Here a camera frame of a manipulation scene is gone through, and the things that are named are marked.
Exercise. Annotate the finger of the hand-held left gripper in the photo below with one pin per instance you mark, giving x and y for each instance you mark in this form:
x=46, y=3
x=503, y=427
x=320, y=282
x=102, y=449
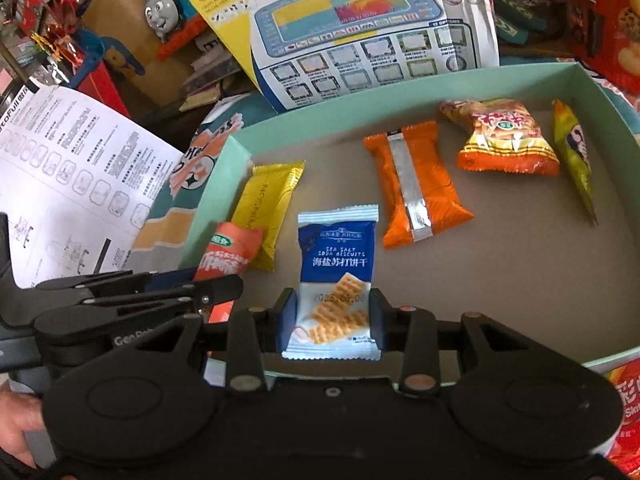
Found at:
x=200, y=292
x=110, y=280

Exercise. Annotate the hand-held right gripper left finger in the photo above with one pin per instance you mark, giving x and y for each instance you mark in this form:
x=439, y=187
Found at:
x=287, y=322

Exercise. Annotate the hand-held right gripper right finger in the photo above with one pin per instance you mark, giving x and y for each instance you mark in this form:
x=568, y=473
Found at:
x=376, y=322

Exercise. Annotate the red-orange snack packet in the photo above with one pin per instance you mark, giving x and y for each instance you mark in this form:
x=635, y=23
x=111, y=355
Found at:
x=227, y=255

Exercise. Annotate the blue biscuit packet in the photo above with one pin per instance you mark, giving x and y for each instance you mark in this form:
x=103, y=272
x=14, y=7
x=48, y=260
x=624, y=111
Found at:
x=336, y=270

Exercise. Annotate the mint green cardboard box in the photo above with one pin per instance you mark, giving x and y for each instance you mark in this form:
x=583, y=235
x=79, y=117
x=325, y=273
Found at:
x=500, y=270

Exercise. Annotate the person's left hand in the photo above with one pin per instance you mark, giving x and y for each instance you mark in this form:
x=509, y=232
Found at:
x=17, y=422

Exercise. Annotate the white instruction sheet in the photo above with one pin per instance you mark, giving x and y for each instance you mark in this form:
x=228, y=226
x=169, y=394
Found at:
x=80, y=175

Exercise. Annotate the yellow snack packet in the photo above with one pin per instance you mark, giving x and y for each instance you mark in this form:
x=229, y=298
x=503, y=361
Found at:
x=270, y=205

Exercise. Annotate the orange packet with silver seam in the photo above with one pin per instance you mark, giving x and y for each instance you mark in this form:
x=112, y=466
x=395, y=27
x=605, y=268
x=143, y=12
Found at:
x=430, y=180

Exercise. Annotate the small red box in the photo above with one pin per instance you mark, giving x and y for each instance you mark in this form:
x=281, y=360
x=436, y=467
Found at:
x=102, y=87

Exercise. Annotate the stack of booklets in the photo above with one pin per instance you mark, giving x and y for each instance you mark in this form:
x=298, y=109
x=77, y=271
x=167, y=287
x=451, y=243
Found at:
x=215, y=70

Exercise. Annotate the orange-yellow chips packet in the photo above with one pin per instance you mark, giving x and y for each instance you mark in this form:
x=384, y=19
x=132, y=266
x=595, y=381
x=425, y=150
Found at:
x=505, y=140

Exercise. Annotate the blue plastic toy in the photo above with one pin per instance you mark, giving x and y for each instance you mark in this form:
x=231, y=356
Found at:
x=115, y=55

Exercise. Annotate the yellow-green cone packet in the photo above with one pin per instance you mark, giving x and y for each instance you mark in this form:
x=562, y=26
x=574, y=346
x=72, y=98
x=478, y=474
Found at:
x=575, y=155

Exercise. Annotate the brown cardboard box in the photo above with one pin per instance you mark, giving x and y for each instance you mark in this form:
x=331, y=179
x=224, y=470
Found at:
x=120, y=15

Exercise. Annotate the red snack bag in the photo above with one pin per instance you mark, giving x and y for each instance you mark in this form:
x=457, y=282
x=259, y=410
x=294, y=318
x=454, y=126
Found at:
x=627, y=410

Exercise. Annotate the blue toy train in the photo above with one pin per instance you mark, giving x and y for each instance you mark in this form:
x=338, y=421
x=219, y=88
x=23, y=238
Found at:
x=167, y=5

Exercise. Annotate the blue-yellow toy packaging box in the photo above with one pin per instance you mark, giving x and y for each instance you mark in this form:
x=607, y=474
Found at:
x=360, y=30

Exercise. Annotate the red cookie tin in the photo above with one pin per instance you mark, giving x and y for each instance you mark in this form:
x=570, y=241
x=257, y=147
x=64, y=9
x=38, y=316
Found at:
x=612, y=20

